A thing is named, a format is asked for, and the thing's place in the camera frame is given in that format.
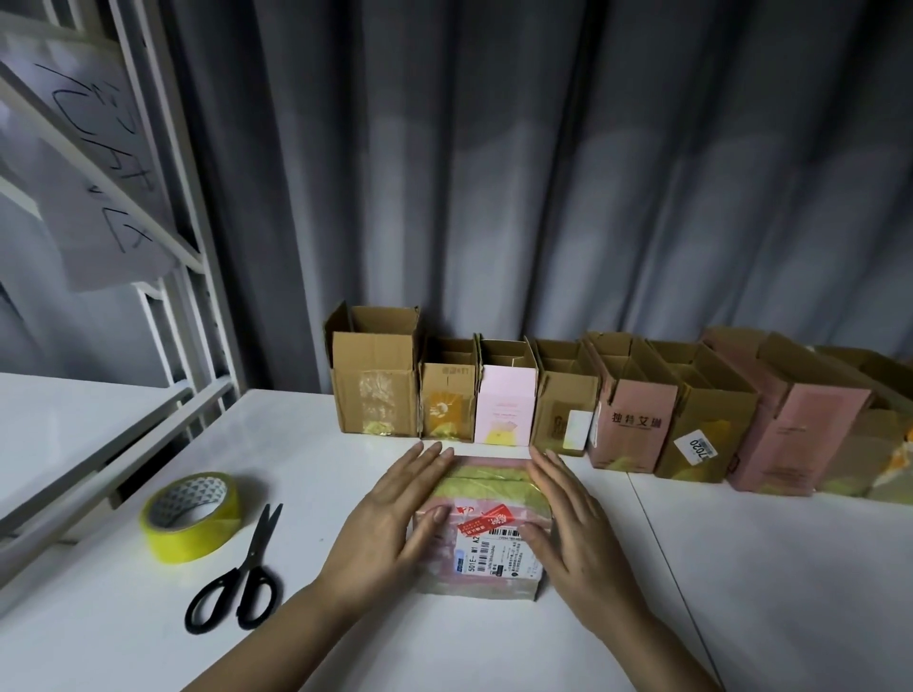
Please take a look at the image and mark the person's right hand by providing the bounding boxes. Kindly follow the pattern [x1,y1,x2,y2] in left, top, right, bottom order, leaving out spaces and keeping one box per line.
[515,443,653,644]

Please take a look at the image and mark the person's left hand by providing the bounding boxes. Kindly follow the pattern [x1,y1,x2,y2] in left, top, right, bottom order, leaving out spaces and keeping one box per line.
[311,439,459,621]

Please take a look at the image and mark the pink green printed cardboard box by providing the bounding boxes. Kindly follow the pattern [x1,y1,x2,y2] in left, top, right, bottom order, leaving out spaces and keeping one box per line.
[412,454,559,604]

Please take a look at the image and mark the pink lettered cardboard box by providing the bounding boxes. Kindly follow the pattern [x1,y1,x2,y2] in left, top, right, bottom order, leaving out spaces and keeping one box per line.
[580,329,682,476]
[697,325,876,499]

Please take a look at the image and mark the black scissors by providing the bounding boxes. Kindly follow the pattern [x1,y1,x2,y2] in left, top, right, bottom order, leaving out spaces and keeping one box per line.
[181,500,287,638]

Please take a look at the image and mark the brown box with white label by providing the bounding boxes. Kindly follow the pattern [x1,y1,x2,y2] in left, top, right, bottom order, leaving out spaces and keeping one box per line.
[526,335,605,459]

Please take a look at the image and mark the taped brown cardboard box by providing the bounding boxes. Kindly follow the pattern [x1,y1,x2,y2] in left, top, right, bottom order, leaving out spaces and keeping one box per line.
[418,335,482,445]

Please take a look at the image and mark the brown box with barcode label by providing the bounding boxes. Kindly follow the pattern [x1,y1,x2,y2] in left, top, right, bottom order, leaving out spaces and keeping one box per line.
[322,299,425,439]

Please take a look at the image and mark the pink and yellow printed box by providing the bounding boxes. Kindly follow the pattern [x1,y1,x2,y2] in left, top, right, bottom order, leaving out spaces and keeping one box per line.
[472,335,542,453]

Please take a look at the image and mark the yellow tape roll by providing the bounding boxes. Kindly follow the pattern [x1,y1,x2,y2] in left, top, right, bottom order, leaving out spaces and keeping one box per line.
[137,471,247,567]

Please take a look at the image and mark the white metal shelf rack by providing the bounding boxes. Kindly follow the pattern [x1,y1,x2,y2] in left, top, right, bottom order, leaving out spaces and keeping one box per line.
[0,0,245,593]

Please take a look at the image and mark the handwritten paper sheet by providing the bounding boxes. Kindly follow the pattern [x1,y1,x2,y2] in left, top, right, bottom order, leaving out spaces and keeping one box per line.
[27,160,182,296]
[0,20,176,219]

